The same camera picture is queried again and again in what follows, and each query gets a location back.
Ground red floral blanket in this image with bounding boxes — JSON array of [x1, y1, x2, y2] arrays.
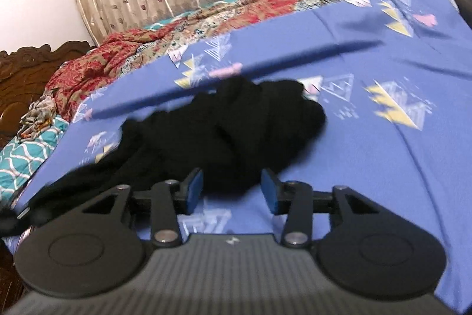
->
[[16, 0, 425, 138]]

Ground carved wooden headboard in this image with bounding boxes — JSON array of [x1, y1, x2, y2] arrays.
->
[[0, 41, 93, 146]]

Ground teal patterned pillow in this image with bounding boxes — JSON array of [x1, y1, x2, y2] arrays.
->
[[0, 116, 69, 203]]

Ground black pants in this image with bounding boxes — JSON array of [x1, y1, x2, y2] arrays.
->
[[1, 77, 326, 237]]

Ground blue patterned bedsheet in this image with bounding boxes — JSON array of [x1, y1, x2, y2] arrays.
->
[[19, 0, 471, 312]]

